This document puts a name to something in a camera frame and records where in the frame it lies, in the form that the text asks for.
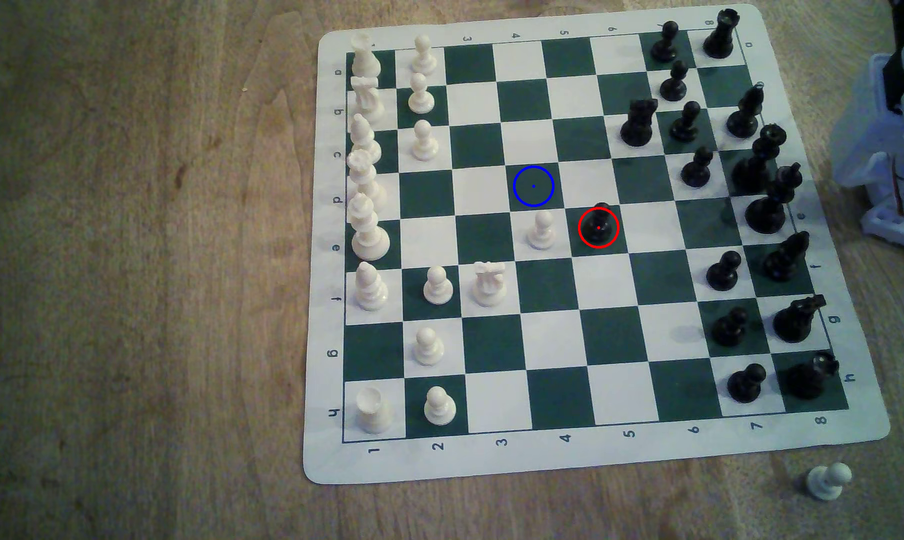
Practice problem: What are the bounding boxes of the black knight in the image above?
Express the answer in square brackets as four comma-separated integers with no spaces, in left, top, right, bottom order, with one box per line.
[620,98,660,148]
[773,294,828,345]

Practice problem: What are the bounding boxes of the white queen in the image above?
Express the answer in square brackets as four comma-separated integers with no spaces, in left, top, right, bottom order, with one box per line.
[347,148,387,211]

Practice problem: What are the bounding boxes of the black queen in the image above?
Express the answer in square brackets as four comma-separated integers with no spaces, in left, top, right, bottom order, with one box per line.
[731,124,788,195]

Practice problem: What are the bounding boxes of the black bishop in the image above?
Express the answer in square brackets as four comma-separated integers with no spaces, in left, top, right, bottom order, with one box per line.
[725,82,766,140]
[762,231,812,283]

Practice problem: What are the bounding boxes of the black king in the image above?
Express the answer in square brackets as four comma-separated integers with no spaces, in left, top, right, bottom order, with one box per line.
[744,162,803,235]

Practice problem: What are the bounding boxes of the white pawn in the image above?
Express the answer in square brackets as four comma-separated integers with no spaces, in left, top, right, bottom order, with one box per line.
[527,210,557,251]
[806,462,853,502]
[423,266,455,306]
[423,386,458,426]
[411,120,440,162]
[413,327,446,367]
[410,34,438,75]
[407,72,436,115]

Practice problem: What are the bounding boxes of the white rook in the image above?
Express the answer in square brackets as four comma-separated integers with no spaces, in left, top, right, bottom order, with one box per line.
[355,386,393,435]
[349,31,383,79]

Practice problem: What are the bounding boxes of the white knight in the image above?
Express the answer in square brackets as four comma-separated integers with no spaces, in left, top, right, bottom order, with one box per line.
[350,75,386,125]
[472,261,509,308]

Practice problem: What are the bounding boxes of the green and white chessboard mat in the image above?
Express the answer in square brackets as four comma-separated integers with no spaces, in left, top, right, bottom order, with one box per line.
[302,3,892,486]

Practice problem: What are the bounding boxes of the black rook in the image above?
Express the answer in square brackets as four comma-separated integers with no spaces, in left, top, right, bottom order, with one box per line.
[786,352,841,400]
[702,8,741,60]

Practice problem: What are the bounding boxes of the white bishop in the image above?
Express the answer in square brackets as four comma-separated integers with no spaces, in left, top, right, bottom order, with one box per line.
[348,112,383,165]
[354,261,389,312]

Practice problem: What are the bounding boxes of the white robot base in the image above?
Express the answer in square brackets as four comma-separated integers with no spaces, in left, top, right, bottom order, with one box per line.
[860,196,904,258]

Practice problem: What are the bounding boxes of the black pawn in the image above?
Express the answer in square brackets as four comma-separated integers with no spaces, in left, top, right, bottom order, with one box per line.
[727,363,767,404]
[659,60,689,102]
[706,250,743,292]
[669,100,702,144]
[713,306,750,348]
[581,202,618,247]
[680,145,715,189]
[650,21,680,64]

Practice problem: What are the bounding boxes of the white king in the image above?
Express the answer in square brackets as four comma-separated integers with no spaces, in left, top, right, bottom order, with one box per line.
[349,192,392,262]

